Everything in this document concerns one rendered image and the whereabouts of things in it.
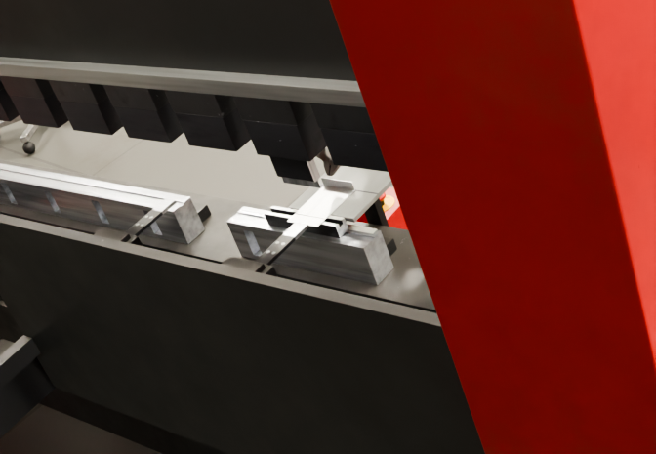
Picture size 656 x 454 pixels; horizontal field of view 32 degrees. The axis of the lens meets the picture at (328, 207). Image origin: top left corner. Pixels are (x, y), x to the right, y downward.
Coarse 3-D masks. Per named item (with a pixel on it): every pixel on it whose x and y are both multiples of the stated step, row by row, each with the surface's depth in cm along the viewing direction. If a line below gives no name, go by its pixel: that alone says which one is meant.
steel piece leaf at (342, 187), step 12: (324, 180) 242; (336, 180) 239; (324, 192) 241; (336, 192) 239; (348, 192) 237; (312, 204) 238; (324, 204) 237; (336, 204) 235; (312, 216) 234; (324, 216) 233
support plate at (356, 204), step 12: (348, 168) 246; (360, 168) 245; (348, 180) 242; (360, 180) 241; (372, 180) 239; (384, 180) 238; (312, 192) 242; (360, 192) 236; (300, 204) 240; (348, 204) 234; (360, 204) 232; (372, 204) 233; (348, 216) 230; (360, 216) 231
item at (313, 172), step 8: (272, 160) 229; (280, 160) 228; (288, 160) 226; (296, 160) 224; (312, 160) 224; (280, 168) 229; (288, 168) 228; (296, 168) 226; (304, 168) 224; (312, 168) 224; (280, 176) 231; (288, 176) 229; (296, 176) 228; (304, 176) 226; (312, 176) 224; (296, 184) 231; (304, 184) 229; (312, 184) 227
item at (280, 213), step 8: (272, 208) 243; (280, 208) 241; (288, 208) 240; (272, 216) 240; (280, 216) 239; (288, 216) 238; (272, 224) 242; (280, 224) 240; (288, 224) 238; (328, 224) 230; (336, 224) 229; (344, 224) 231; (312, 232) 235; (320, 232) 233; (328, 232) 231; (336, 232) 230; (344, 232) 231
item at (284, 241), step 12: (288, 228) 233; (300, 228) 231; (276, 240) 230; (288, 240) 229; (264, 252) 228; (276, 252) 227; (228, 264) 223; (240, 264) 222; (252, 264) 220; (264, 264) 221; (276, 276) 221
